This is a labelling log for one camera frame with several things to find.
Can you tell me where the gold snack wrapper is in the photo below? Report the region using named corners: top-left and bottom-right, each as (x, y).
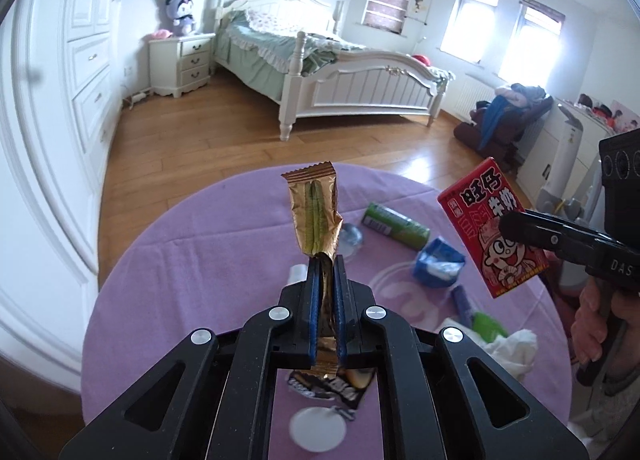
top-left (281, 161), bottom-right (343, 381)

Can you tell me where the white wooden bed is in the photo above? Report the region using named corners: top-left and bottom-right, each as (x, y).
top-left (214, 0), bottom-right (456, 142)

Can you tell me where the white wardrobe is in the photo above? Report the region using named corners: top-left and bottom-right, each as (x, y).
top-left (0, 0), bottom-right (133, 376)

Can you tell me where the pile of clothes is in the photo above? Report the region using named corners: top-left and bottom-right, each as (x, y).
top-left (495, 83), bottom-right (546, 108)

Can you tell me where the white cabinet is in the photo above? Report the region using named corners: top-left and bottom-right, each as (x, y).
top-left (517, 100), bottom-right (640, 221)

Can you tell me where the purple plush toy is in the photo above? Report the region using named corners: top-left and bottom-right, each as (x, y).
top-left (165, 0), bottom-right (197, 37)

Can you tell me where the pink photo card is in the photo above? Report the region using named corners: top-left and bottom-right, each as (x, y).
top-left (607, 102), bottom-right (640, 133)

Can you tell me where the green cylindrical can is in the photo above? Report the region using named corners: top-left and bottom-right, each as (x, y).
top-left (361, 202), bottom-right (431, 252)

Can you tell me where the green plastic packet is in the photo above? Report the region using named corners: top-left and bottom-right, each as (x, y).
top-left (467, 312), bottom-right (507, 343)

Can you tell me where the person's right forearm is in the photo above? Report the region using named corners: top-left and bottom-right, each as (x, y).
top-left (570, 340), bottom-right (640, 460)

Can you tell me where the blue cloth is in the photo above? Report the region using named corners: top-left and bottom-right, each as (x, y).
top-left (477, 95), bottom-right (521, 151)

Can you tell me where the blue paper package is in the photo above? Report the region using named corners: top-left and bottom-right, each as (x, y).
top-left (414, 237), bottom-right (466, 287)

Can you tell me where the white nightstand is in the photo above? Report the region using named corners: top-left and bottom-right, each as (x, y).
top-left (148, 32), bottom-right (217, 99)

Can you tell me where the purple tablecloth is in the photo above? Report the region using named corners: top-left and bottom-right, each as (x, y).
top-left (82, 162), bottom-right (573, 460)

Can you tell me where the clear plastic lid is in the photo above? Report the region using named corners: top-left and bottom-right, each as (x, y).
top-left (337, 222), bottom-right (366, 257)

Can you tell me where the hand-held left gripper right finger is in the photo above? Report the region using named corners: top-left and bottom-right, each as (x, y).
top-left (332, 259), bottom-right (588, 460)

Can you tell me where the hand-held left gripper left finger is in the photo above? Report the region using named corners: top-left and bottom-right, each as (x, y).
top-left (60, 260), bottom-right (321, 460)

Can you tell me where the wall scroll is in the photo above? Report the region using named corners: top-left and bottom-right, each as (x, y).
top-left (406, 0), bottom-right (432, 23)

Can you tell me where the white tissue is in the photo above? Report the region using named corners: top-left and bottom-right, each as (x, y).
top-left (440, 317), bottom-right (538, 381)

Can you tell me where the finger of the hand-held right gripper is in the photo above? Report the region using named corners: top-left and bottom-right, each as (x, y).
top-left (500, 210), bottom-right (614, 266)

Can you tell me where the person's right hand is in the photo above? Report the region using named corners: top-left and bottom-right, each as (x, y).
top-left (571, 284), bottom-right (640, 366)

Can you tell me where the small red drink carton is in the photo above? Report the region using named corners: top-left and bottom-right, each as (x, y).
top-left (436, 157), bottom-right (551, 298)

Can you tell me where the white round lid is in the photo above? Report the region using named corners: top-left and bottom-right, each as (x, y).
top-left (290, 407), bottom-right (347, 453)

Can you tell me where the black snack wrapper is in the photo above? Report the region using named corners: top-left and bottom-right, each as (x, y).
top-left (289, 367), bottom-right (376, 411)

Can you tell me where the white framed window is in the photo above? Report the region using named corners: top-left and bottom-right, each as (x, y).
top-left (452, 0), bottom-right (501, 63)
top-left (500, 0), bottom-right (566, 86)

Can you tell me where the brown massage chair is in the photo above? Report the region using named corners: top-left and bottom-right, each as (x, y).
top-left (454, 95), bottom-right (553, 173)

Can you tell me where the white tower air purifier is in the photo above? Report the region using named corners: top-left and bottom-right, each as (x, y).
top-left (537, 107), bottom-right (586, 211)

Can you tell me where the white radiator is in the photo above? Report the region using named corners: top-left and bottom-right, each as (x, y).
top-left (452, 72), bottom-right (501, 123)

